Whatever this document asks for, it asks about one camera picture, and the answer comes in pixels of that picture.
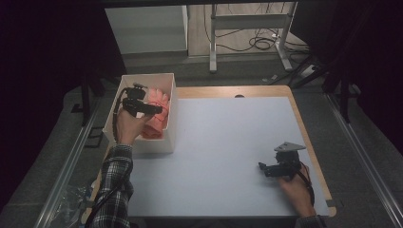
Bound white power strip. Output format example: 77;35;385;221
298;64;318;79

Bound person's right hand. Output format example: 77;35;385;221
278;165;317;219

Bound white box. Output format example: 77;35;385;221
103;72;178;155

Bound person's left hand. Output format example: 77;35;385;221
114;108;153;147

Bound pink glove with red cords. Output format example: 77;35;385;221
140;87;171;141

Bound black floor cables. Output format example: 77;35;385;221
202;3;311;53

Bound black metal stand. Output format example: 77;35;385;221
322;56;363;124
70;75;106;128

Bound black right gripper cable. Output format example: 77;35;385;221
297;161;317;207

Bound aluminium rail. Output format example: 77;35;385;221
325;92;403;228
32;103;103;228

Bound clear plastic bag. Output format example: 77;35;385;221
56;182;96;228

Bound white cabinet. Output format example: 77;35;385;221
104;4;190;55

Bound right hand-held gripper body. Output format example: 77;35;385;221
274;142;308;181

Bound grey metal desk frame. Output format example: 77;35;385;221
208;1;299;74

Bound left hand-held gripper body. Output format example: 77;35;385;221
121;82;149;117

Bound pale blue table mat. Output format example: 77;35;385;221
127;96;331;219

